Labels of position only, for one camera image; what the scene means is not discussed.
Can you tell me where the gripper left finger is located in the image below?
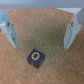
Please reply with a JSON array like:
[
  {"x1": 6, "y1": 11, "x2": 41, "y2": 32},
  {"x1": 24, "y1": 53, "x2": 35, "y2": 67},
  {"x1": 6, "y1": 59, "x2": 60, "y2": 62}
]
[{"x1": 0, "y1": 10, "x2": 18, "y2": 49}]

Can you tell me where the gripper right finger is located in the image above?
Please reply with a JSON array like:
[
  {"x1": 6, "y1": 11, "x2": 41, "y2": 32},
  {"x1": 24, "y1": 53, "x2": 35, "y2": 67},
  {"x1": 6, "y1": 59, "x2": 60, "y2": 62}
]
[{"x1": 63, "y1": 7, "x2": 84, "y2": 49}]

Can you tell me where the purple block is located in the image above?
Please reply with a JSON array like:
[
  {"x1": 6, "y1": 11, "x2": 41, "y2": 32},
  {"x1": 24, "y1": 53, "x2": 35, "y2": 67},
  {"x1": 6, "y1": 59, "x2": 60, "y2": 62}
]
[{"x1": 26, "y1": 48, "x2": 44, "y2": 68}]

